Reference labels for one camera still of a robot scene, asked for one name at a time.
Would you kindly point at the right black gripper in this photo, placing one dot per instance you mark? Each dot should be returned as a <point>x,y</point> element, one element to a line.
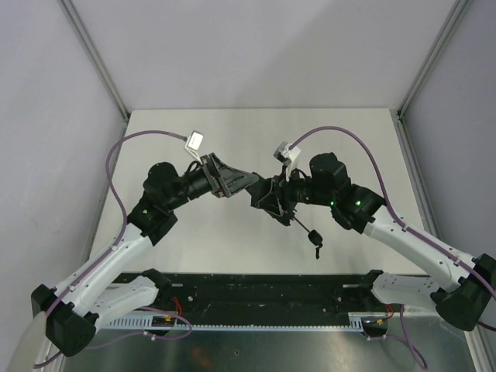
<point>280,197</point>

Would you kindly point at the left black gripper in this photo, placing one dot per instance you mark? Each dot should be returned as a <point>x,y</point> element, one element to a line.
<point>215,176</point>

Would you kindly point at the black folding umbrella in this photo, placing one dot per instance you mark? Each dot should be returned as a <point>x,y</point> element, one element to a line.
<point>270,196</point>

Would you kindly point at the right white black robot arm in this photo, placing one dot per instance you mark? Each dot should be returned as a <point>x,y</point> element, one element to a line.
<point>460,285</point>

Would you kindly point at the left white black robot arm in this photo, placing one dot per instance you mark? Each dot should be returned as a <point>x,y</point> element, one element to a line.
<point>72,311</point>

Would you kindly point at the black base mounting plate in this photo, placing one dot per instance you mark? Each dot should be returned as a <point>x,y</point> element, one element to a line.
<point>267,300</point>

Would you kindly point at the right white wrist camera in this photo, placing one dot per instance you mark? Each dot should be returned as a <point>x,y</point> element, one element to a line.
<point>288,155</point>

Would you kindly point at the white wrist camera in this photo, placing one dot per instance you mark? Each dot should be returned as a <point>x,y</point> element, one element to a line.
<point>192,144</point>
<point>288,155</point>

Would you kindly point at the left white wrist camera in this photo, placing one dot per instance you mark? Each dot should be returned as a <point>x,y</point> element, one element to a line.
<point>192,144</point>

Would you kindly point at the right aluminium frame post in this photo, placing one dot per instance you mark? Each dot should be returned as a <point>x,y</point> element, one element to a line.
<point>441,42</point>

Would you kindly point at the aluminium frame post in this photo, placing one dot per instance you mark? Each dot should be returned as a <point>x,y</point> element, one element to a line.
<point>441,42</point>
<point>87,43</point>

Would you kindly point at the left aluminium frame post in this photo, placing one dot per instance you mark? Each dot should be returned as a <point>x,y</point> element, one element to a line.
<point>87,43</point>

